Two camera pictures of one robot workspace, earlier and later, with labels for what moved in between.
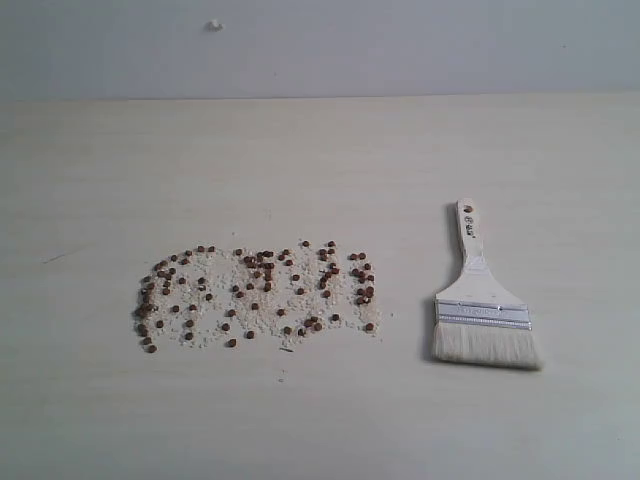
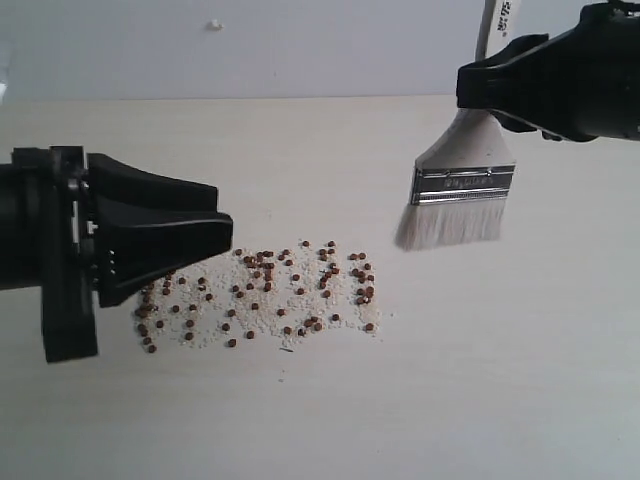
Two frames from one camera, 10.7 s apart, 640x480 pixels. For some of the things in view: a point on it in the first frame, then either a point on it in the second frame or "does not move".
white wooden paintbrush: (479, 318) -> (464, 176)
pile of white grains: (243, 295) does not move
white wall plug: (214, 26) does not move
